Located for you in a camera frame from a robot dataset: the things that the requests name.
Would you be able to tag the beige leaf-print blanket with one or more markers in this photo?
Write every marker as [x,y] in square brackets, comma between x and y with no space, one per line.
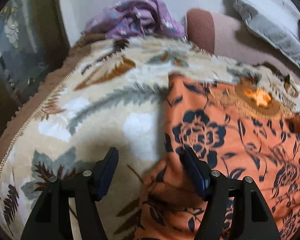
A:
[110,93]

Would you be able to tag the dark wooden glass door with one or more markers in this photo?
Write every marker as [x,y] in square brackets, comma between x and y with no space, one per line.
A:
[33,43]

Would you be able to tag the grey pillow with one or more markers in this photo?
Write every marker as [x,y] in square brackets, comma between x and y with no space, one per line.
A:
[277,35]

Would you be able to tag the pink and maroon bolster pillow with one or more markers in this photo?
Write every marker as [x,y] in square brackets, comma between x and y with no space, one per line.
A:
[226,36]

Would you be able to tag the orange floral garment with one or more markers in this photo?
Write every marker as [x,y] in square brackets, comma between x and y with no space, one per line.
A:
[237,130]

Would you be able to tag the purple floral cloth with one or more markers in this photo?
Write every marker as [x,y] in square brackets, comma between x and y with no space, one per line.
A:
[136,18]

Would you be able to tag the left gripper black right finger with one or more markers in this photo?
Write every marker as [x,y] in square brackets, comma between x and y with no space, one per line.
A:
[251,219]

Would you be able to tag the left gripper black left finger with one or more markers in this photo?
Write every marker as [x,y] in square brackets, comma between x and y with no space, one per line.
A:
[50,216]

